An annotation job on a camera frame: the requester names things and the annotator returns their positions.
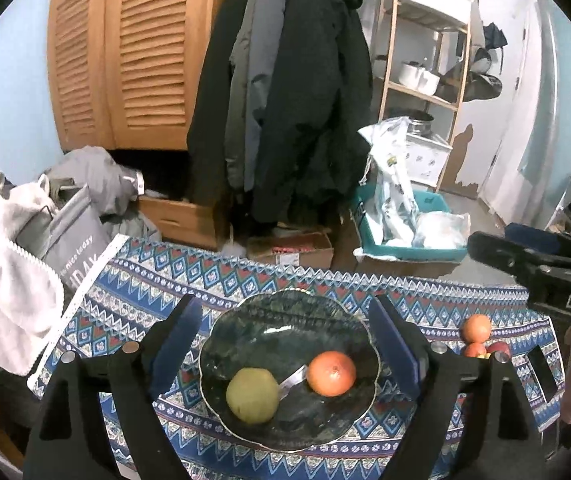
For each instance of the blue patterned tablecloth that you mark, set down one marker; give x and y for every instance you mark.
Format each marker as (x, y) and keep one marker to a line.
(130, 290)

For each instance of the open cardboard box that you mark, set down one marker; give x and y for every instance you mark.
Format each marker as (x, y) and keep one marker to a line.
(290, 252)

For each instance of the small orange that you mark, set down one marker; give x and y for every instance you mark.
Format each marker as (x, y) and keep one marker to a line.
(474, 350)
(476, 328)

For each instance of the metal pot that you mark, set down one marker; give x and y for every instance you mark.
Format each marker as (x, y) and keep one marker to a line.
(420, 122)

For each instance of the white pot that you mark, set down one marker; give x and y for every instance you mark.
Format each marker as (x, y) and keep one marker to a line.
(418, 77)

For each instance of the black hanging bag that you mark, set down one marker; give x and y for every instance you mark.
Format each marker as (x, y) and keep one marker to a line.
(494, 35)

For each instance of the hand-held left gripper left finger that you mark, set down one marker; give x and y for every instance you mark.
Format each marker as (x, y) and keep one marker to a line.
(180, 342)

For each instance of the grey tote bag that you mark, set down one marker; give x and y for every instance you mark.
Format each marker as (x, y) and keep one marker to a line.
(73, 245)

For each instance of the black hooded jacket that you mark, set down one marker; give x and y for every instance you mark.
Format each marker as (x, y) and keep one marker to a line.
(315, 85)

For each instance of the wooden louvered door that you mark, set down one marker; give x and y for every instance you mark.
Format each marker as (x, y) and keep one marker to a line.
(160, 60)
(78, 60)

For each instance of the grey jacket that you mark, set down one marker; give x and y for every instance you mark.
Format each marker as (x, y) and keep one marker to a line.
(255, 60)

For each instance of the white door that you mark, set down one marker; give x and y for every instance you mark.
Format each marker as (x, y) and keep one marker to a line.
(500, 150)

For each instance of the grey clothing pile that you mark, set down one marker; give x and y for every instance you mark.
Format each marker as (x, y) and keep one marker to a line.
(95, 175)

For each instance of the black coat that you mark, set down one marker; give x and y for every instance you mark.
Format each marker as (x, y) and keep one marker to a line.
(210, 100)

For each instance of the large orange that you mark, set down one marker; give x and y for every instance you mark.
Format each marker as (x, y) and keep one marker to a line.
(332, 373)

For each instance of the dark green scalloped bowl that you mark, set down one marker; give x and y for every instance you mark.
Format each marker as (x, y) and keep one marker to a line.
(265, 330)

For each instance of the yellow-green pear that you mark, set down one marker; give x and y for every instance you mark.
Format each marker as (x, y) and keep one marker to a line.
(252, 395)

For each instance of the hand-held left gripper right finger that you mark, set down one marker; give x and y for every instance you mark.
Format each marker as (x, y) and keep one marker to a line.
(395, 352)

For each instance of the white printed plastic bag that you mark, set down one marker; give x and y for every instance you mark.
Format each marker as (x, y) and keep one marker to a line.
(390, 170)

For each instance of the wooden shelf rack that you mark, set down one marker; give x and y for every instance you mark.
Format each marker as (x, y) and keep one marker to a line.
(394, 35)

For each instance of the clear plastic bag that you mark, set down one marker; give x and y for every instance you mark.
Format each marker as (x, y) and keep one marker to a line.
(440, 230)

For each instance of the white printed cabinet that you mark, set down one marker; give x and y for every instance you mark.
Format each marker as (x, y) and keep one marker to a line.
(428, 160)

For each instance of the white towel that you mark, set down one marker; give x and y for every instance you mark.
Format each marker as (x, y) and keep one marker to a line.
(5, 270)

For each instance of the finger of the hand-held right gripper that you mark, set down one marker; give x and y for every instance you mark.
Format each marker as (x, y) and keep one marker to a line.
(505, 255)
(530, 234)

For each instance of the teal plastic bin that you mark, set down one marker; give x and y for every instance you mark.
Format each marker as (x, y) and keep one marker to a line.
(433, 200)

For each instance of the wooden drawer box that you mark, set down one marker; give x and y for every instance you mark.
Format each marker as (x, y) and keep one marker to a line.
(185, 220)

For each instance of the red apple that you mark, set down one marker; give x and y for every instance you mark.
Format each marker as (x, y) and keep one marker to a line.
(498, 346)

